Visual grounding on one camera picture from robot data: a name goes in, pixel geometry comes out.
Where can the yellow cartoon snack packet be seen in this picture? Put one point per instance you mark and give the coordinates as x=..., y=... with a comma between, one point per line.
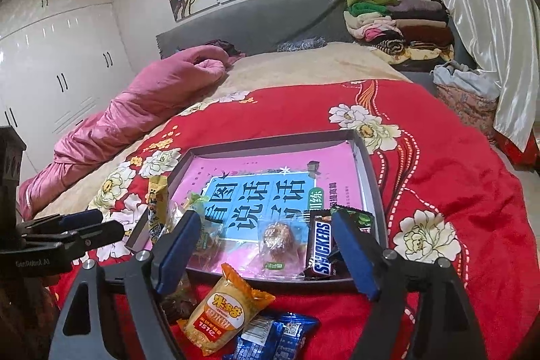
x=157, y=208

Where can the blue snack packet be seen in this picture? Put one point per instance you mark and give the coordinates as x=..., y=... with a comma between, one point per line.
x=278, y=339

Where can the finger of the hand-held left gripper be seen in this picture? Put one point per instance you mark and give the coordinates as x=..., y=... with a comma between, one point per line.
x=93, y=237
x=80, y=218

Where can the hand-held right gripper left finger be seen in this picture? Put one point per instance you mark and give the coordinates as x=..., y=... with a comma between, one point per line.
x=175, y=254

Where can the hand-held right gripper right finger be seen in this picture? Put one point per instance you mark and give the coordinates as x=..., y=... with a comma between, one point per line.
x=354, y=254

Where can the white satin curtain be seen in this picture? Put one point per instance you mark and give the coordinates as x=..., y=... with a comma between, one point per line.
x=498, y=27

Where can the pink floral fabric bag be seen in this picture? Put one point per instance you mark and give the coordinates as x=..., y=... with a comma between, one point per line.
x=468, y=111

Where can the grey padded headboard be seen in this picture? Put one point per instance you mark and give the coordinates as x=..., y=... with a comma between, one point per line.
x=253, y=22

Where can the pink quilt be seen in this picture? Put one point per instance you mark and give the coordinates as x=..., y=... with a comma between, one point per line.
x=126, y=111

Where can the brown chocolate bar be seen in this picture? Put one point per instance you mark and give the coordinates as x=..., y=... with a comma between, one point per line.
x=320, y=246

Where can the brown candy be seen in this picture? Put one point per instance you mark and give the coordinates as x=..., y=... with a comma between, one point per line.
x=179, y=301

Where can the dark purple cloth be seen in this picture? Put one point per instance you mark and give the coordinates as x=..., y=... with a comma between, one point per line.
x=223, y=46

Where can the light green snack packet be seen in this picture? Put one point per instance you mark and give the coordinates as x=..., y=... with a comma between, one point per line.
x=197, y=205

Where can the dark wooden furniture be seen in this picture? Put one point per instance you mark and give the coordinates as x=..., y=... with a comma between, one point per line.
x=10, y=174

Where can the pink and blue book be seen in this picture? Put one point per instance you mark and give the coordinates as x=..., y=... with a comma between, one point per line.
x=270, y=166

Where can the dark shallow cardboard box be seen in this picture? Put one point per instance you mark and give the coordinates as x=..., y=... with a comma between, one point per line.
x=270, y=138

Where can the green and black snack packet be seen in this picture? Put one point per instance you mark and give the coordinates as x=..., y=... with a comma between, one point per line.
x=358, y=220

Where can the stack of folded clothes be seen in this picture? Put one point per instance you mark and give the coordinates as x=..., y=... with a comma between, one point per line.
x=413, y=27

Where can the clear round candy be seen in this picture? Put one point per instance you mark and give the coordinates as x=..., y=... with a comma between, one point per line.
x=276, y=240

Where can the blue patterned cloth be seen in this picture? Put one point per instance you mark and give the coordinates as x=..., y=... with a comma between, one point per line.
x=301, y=44

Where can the light blue cloth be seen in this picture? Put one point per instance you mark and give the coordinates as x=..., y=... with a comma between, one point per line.
x=472, y=81

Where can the red floral blanket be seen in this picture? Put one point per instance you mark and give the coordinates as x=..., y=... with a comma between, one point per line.
x=443, y=174

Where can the white wardrobe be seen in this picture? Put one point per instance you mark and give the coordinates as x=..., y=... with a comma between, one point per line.
x=63, y=48

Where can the orange rice cracker packet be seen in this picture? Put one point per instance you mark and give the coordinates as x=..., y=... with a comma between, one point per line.
x=228, y=309

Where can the red cloth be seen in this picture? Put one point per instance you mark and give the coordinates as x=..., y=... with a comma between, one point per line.
x=519, y=153

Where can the beige bed sheet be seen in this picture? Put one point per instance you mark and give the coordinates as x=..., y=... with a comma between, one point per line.
x=316, y=60

